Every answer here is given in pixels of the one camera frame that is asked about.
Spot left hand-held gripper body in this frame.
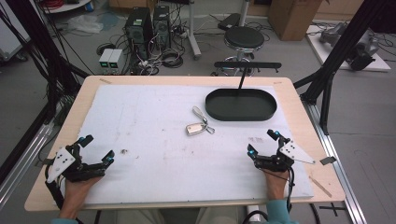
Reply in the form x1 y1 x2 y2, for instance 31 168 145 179
46 143 107 184

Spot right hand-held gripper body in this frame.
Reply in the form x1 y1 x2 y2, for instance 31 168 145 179
253 135 317 174

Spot black stand with oval tray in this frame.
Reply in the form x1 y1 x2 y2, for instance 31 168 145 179
205 61 283 122

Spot silver keychain with white strap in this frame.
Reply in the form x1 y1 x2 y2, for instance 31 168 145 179
185 105 216 137

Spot person's left hand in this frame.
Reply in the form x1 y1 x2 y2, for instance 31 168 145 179
59 175 104 219

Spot person's right hand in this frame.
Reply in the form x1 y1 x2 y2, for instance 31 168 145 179
262 168 290 202

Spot small dark flat tag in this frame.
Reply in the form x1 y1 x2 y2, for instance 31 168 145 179
318 156 338 166

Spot thin wooden stick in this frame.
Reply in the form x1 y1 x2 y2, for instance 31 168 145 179
308 175 333 199

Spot white foam mat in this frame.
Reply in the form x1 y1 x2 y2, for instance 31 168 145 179
76 84 316 205

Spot person's legs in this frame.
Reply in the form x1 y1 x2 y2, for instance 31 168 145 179
92 205 261 224

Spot black tape cross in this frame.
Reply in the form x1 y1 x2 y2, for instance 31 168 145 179
318 202 347 217

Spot white power supply unit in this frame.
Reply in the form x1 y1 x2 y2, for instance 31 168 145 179
107 49 125 75
98 48 114 75

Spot black round stool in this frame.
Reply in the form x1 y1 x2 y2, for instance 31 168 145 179
210 25 266 77

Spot clear plastic bag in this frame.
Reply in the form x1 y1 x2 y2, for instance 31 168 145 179
65 14 105 35

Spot grey device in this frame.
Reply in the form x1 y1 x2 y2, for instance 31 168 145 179
318 21 347 49

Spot brown cardboard box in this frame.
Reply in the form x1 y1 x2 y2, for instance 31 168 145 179
268 0 324 42

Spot white floor board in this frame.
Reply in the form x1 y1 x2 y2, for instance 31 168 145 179
305 23 392 73

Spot black device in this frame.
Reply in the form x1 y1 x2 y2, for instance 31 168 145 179
346 30 381 72

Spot black flat case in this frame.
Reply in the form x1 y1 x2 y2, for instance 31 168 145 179
217 12 242 32

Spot large black computer tower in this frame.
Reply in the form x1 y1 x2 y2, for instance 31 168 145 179
124 7 154 62

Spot white stand leg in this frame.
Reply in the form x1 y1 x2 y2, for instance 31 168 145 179
186 0 203 61

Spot round white table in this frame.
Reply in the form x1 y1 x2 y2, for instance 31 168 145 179
39 0 93 15

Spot slim black computer tower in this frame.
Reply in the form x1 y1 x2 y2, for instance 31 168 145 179
152 5 172 49

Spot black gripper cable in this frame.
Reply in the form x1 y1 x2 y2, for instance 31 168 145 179
44 162 66 211
261 167 296 214

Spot aluminium rail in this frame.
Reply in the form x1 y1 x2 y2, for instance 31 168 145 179
0 120 54 208
302 100 369 224

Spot black metal frame strut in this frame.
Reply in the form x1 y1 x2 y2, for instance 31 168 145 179
0 0 92 186
292 0 396 136

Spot coil of black cable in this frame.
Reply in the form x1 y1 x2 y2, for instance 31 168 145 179
161 49 185 69

